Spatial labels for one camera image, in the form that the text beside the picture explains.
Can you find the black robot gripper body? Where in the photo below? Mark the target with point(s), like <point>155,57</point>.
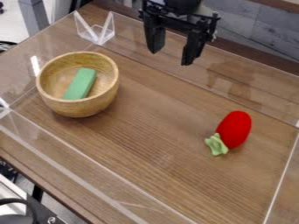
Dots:
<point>180,15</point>

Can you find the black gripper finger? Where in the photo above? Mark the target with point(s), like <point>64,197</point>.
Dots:
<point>196,39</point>
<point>155,34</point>

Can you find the green rectangular block stick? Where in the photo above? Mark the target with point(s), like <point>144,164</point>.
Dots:
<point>80,85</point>

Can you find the brown wooden bowl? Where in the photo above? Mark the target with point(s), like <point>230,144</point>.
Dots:
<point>55,78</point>

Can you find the red plush strawberry toy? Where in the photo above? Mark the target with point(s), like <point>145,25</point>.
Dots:
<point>231,133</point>

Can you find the black table leg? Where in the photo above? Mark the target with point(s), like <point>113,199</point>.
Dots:
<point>37,193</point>

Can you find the clear acrylic enclosure wall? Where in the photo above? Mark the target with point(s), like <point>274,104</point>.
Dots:
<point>133,165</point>

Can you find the black metal bracket with screw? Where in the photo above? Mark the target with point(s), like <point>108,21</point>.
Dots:
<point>45,216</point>

